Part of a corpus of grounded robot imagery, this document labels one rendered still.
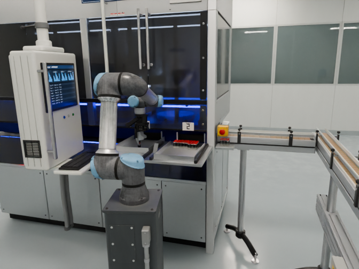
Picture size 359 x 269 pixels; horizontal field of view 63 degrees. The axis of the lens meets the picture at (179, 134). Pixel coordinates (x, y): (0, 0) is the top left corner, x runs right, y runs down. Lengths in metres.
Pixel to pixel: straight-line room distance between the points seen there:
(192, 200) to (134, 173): 0.95
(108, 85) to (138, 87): 0.14
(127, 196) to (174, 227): 1.04
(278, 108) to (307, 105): 0.60
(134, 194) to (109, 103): 0.47
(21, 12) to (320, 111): 5.69
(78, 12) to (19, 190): 1.70
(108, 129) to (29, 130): 0.70
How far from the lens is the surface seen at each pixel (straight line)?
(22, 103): 2.03
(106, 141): 1.48
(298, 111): 6.72
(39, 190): 2.95
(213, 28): 2.05
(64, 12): 2.51
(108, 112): 1.48
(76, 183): 2.68
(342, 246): 1.77
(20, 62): 2.01
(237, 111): 6.70
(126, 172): 1.43
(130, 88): 1.46
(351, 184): 1.48
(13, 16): 2.80
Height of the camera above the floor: 1.45
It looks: 13 degrees down
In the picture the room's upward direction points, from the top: 1 degrees counter-clockwise
